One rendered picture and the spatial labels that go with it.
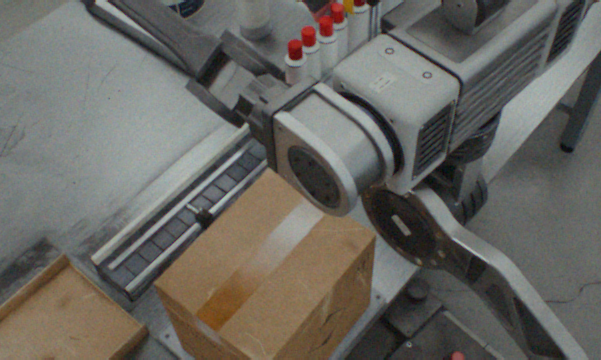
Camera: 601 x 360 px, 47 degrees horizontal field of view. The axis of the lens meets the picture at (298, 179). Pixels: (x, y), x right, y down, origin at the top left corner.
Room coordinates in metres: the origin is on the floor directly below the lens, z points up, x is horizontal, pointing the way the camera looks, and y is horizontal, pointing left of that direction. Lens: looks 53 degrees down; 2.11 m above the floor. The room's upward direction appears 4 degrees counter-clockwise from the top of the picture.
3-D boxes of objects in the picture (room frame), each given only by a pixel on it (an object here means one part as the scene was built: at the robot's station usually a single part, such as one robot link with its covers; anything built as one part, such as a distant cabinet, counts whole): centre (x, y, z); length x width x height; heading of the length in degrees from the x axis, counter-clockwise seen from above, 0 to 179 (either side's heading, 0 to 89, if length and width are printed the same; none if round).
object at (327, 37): (1.22, -0.09, 0.98); 0.05 x 0.05 x 0.20
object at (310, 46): (1.19, -0.05, 0.98); 0.05 x 0.05 x 0.20
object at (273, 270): (0.59, 0.06, 0.99); 0.30 x 0.24 x 0.27; 138
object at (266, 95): (0.61, 0.02, 1.45); 0.09 x 0.08 x 0.12; 130
